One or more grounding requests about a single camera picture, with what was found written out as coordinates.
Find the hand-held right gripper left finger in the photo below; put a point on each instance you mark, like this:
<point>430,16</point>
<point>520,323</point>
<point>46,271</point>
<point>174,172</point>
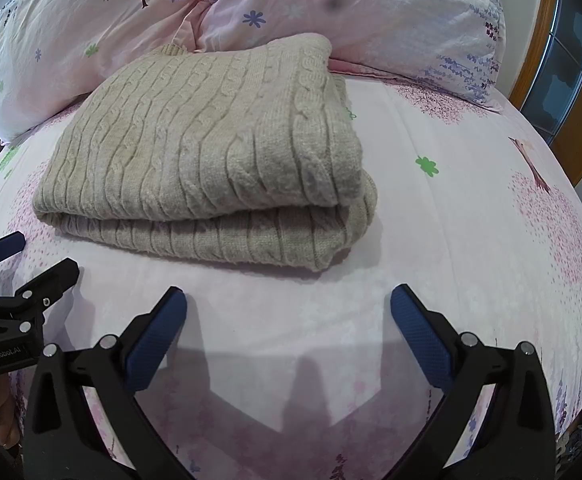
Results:
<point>155,342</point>

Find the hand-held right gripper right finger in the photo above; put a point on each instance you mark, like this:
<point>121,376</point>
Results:
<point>421,340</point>

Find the person's left hand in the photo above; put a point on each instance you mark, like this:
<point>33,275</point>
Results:
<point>1,410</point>

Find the pink floral bed sheet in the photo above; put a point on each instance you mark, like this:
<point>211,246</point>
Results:
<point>471,240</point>

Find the pink floral pillow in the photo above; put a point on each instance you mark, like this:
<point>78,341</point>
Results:
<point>371,15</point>
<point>86,25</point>

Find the wooden framed glass door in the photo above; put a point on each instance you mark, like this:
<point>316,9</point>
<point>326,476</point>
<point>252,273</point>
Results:
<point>561,60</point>

